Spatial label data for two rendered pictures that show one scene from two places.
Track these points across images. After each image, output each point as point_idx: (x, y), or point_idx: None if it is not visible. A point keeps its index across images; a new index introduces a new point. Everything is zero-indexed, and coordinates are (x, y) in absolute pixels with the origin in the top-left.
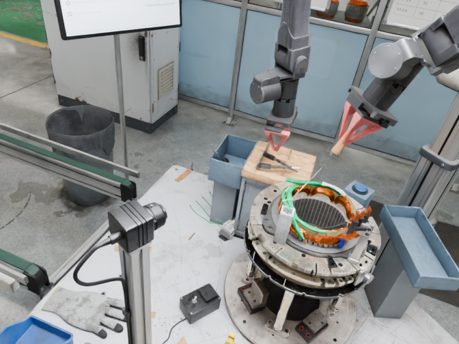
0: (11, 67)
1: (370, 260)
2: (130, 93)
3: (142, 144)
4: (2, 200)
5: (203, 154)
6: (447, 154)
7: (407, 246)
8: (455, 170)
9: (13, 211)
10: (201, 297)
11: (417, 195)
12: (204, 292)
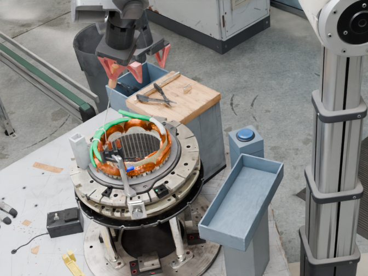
0: None
1: (147, 197)
2: (197, 3)
3: (206, 67)
4: (44, 117)
5: (277, 85)
6: (325, 102)
7: (237, 201)
8: (341, 123)
9: (49, 130)
10: (63, 217)
11: (316, 151)
12: (67, 212)
